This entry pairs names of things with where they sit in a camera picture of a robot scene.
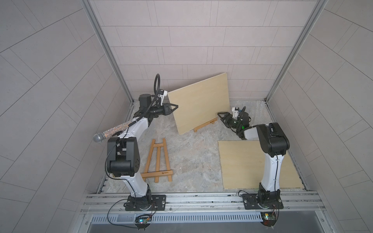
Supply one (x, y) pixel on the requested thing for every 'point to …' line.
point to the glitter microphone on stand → (100, 136)
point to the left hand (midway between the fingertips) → (177, 105)
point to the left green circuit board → (143, 221)
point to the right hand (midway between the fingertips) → (219, 115)
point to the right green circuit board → (268, 218)
